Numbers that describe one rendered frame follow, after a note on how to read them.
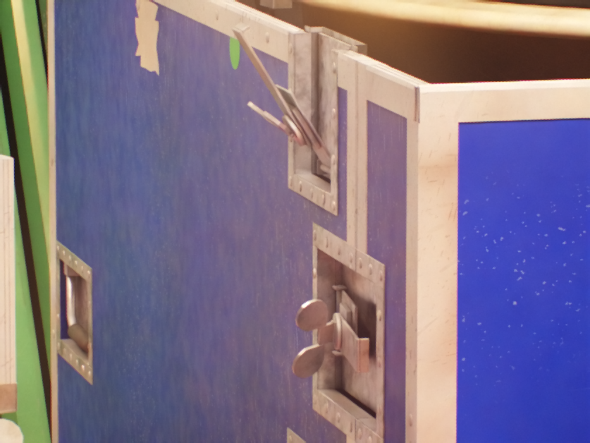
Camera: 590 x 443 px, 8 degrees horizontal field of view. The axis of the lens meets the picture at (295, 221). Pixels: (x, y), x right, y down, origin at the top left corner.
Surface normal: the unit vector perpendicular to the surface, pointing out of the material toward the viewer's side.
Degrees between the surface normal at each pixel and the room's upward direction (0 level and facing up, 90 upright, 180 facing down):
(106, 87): 90
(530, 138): 90
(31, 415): 76
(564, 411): 90
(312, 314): 113
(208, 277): 90
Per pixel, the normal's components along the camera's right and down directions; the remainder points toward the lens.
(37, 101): 0.58, -0.11
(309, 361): 0.54, 0.51
